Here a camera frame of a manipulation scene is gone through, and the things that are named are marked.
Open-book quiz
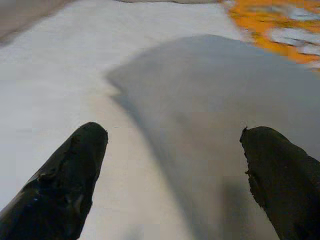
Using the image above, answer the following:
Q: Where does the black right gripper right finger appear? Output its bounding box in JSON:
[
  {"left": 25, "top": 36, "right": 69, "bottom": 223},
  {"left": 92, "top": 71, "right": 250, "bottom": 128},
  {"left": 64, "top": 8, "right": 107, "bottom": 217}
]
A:
[{"left": 239, "top": 125, "right": 320, "bottom": 240}]

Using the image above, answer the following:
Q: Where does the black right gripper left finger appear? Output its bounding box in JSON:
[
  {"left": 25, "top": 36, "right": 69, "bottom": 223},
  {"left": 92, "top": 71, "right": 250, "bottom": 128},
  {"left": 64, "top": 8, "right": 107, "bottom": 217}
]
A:
[{"left": 0, "top": 121, "right": 109, "bottom": 240}]

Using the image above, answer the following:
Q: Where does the yellow cartoon print quilt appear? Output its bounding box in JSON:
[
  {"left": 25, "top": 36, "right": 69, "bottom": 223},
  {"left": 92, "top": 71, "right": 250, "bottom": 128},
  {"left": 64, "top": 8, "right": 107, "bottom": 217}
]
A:
[{"left": 219, "top": 0, "right": 320, "bottom": 73}]

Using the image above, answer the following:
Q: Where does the white bed sheet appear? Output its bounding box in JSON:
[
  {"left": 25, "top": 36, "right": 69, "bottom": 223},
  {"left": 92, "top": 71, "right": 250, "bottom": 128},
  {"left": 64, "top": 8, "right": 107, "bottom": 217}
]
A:
[{"left": 0, "top": 0, "right": 253, "bottom": 240}]

